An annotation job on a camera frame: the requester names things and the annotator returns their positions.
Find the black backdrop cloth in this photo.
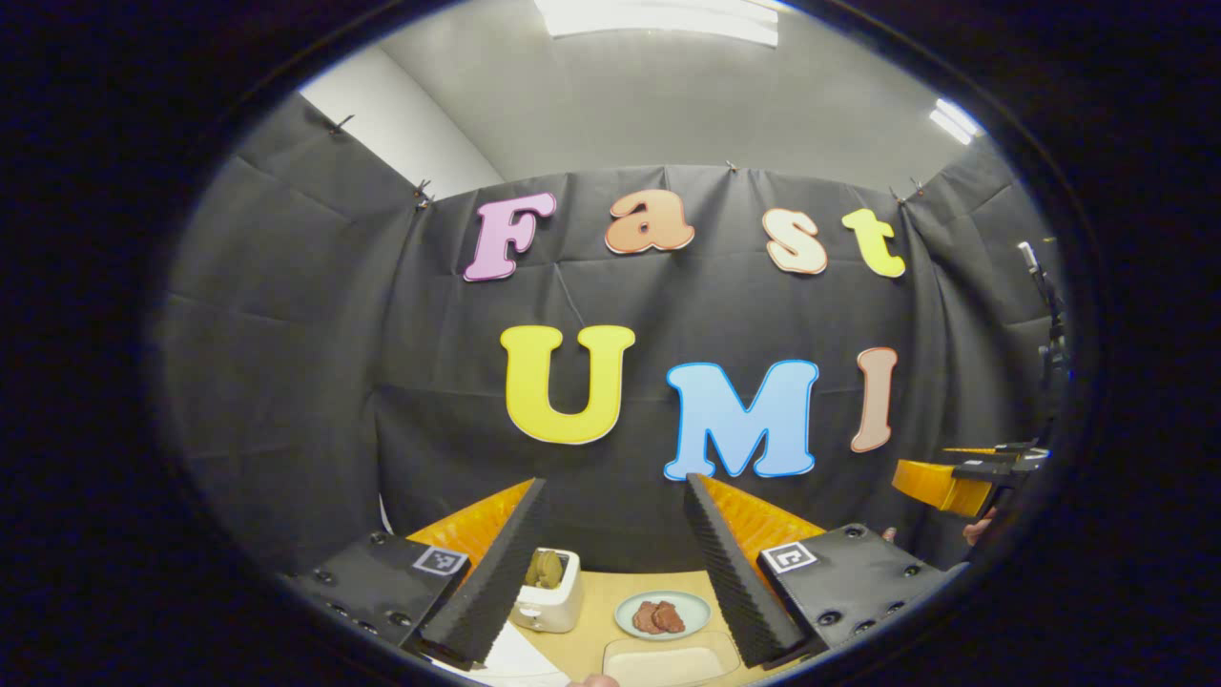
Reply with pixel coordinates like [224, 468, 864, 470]
[157, 91, 1069, 583]

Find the large ceiling light panel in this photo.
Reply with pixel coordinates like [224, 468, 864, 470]
[534, 0, 779, 50]

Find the black metal stand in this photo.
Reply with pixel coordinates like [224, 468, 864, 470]
[1015, 240, 1071, 442]

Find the pale green plate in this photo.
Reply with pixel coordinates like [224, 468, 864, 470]
[613, 590, 714, 642]

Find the small ceiling light strip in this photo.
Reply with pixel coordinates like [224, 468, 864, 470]
[930, 98, 984, 147]

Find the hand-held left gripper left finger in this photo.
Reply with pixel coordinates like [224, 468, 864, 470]
[284, 477, 549, 672]

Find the white rice cooker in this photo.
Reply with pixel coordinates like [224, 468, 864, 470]
[434, 620, 574, 687]

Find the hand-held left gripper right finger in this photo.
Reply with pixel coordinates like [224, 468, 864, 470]
[683, 472, 950, 671]

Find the clear plastic tray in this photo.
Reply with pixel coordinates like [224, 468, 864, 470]
[601, 632, 743, 687]

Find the white toaster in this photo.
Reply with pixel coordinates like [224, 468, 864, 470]
[510, 549, 586, 635]

